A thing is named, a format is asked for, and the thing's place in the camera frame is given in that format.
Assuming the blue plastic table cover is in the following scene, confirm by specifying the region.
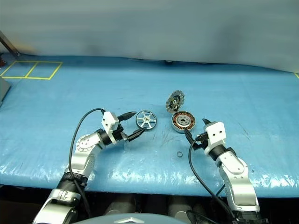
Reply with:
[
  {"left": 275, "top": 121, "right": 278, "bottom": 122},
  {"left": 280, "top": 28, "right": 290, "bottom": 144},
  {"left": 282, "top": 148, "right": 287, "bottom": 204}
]
[{"left": 0, "top": 52, "right": 299, "bottom": 196}]

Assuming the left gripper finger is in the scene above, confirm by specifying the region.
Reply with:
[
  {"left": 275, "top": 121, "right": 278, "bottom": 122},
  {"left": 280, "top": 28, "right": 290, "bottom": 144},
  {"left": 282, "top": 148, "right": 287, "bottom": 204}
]
[
  {"left": 117, "top": 111, "right": 137, "bottom": 122},
  {"left": 127, "top": 127, "right": 148, "bottom": 142}
]

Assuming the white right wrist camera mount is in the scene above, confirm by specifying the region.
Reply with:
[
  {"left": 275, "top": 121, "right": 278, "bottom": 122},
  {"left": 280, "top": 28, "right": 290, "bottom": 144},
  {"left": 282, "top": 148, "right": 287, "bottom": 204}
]
[{"left": 204, "top": 121, "right": 226, "bottom": 156}]

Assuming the grey metal box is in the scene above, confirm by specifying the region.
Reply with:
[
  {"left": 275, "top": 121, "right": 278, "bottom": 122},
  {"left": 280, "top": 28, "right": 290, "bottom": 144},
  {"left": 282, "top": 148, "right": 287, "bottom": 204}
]
[{"left": 0, "top": 77, "right": 12, "bottom": 108}]

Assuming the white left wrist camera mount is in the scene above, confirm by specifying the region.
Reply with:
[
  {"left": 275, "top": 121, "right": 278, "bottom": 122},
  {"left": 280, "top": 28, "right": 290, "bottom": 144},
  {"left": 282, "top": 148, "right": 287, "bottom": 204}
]
[{"left": 101, "top": 111, "right": 121, "bottom": 143}]

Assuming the grey rounded cylinder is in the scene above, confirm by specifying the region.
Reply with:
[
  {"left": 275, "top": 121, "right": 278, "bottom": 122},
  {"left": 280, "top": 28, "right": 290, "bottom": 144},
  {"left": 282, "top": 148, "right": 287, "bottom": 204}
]
[
  {"left": 104, "top": 195, "right": 138, "bottom": 217},
  {"left": 167, "top": 196, "right": 194, "bottom": 219}
]

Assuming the dark metal bar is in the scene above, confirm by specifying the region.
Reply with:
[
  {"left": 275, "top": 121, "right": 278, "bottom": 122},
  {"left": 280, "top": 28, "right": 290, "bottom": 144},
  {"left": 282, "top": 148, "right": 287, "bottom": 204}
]
[{"left": 0, "top": 30, "right": 21, "bottom": 56}]

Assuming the yellow tape double square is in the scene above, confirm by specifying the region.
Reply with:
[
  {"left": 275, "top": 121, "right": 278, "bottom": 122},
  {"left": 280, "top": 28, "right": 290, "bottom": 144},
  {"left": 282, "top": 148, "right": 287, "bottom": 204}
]
[{"left": 0, "top": 61, "right": 63, "bottom": 81}]

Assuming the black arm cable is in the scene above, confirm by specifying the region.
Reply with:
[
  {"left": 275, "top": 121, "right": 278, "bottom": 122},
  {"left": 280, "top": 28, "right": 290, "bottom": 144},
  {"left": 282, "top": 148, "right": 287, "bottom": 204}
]
[
  {"left": 188, "top": 137, "right": 236, "bottom": 221},
  {"left": 69, "top": 108, "right": 105, "bottom": 217}
]

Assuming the round grey rotor disc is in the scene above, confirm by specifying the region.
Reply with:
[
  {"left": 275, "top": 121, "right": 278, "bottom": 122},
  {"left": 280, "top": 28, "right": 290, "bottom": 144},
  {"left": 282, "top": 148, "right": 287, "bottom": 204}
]
[{"left": 165, "top": 90, "right": 185, "bottom": 114}]

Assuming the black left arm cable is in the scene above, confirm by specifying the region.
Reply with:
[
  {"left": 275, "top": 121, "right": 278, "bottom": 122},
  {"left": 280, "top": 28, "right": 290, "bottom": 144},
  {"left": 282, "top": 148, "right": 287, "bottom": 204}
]
[{"left": 69, "top": 108, "right": 105, "bottom": 217}]

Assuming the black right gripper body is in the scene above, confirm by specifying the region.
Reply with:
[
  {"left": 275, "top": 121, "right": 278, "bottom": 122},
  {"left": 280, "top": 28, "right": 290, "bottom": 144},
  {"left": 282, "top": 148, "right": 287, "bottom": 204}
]
[{"left": 192, "top": 132, "right": 207, "bottom": 150}]

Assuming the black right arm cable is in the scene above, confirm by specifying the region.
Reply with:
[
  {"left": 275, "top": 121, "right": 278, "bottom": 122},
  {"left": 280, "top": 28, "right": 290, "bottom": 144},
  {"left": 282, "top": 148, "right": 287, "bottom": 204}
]
[{"left": 188, "top": 137, "right": 236, "bottom": 221}]

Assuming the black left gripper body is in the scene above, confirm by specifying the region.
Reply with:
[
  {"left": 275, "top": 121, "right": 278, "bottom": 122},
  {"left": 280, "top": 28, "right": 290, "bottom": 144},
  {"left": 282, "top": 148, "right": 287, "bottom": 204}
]
[{"left": 114, "top": 124, "right": 129, "bottom": 142}]

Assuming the grey robot torso with emblem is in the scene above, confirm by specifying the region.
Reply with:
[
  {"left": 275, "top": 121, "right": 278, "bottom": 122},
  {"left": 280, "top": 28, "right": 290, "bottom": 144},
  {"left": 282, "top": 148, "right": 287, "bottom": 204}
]
[{"left": 70, "top": 211, "right": 194, "bottom": 224}]

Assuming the silver spoked motor rotor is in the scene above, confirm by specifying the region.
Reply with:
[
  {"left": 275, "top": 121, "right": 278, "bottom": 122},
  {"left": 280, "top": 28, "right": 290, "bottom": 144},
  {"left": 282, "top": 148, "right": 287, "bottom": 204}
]
[{"left": 135, "top": 109, "right": 158, "bottom": 131}]

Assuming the motor stator with copper windings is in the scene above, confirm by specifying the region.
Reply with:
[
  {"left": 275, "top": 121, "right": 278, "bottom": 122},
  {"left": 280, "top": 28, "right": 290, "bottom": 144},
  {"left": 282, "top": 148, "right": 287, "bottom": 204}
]
[{"left": 172, "top": 111, "right": 198, "bottom": 134}]

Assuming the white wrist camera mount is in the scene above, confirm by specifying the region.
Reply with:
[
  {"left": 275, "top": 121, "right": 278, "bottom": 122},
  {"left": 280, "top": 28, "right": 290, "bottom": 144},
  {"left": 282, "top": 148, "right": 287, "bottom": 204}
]
[
  {"left": 204, "top": 121, "right": 226, "bottom": 156},
  {"left": 101, "top": 111, "right": 121, "bottom": 143}
]

